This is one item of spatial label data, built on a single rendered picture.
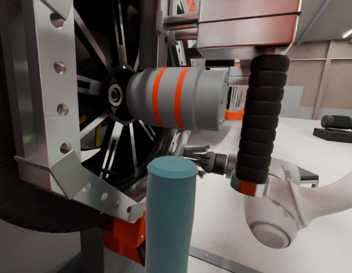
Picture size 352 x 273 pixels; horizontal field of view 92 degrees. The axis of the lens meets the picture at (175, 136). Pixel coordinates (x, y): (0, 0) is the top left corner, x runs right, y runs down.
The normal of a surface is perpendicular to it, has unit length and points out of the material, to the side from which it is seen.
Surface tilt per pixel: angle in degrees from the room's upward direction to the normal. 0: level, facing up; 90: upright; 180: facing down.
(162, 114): 116
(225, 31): 90
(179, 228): 90
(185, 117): 124
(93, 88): 90
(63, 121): 90
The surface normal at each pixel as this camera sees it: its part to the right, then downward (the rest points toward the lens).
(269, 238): -0.49, 0.46
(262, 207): -0.57, -0.71
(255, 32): -0.37, 0.17
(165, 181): -0.27, 0.37
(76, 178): 0.92, 0.14
